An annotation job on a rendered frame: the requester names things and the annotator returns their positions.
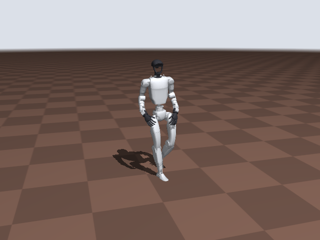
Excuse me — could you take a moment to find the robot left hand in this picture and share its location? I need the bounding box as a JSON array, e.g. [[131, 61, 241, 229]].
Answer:
[[169, 108, 178, 125]]

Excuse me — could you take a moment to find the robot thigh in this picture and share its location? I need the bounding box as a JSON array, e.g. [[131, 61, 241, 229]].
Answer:
[[149, 115, 161, 150], [165, 112, 176, 148]]

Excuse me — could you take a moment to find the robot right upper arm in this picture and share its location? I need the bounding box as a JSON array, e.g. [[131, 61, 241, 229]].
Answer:
[[139, 78, 150, 101]]

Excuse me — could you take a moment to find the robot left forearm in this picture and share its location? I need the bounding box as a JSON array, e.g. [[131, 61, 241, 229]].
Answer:
[[170, 93, 179, 112]]

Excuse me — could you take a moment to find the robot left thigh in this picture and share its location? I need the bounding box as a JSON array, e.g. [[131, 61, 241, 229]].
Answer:
[[165, 112, 176, 148]]

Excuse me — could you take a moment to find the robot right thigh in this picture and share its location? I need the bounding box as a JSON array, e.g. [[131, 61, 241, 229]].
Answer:
[[149, 115, 161, 150]]

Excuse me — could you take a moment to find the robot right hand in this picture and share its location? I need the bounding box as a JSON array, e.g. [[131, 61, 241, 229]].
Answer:
[[142, 110, 156, 127]]

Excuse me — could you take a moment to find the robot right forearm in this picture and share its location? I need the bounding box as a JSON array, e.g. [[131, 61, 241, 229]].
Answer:
[[138, 95, 146, 115]]

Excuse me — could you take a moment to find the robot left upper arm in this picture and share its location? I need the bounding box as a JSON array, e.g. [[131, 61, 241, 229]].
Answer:
[[167, 76, 175, 99]]

